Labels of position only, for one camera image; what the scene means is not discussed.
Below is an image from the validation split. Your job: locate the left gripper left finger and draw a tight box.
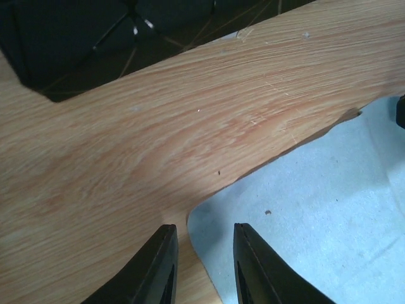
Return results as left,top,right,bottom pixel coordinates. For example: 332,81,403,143
83,224,178,304

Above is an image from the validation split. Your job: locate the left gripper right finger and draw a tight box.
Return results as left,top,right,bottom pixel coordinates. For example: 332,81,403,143
233,223,333,304

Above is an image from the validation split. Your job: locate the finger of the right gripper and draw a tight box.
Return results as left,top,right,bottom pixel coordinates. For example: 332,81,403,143
396,95,405,129

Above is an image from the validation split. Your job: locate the blue cleaning cloth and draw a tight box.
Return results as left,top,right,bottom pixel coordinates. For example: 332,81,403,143
187,97,404,303

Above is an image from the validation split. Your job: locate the black folding glasses case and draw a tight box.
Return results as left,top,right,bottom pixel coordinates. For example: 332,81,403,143
1,0,304,102

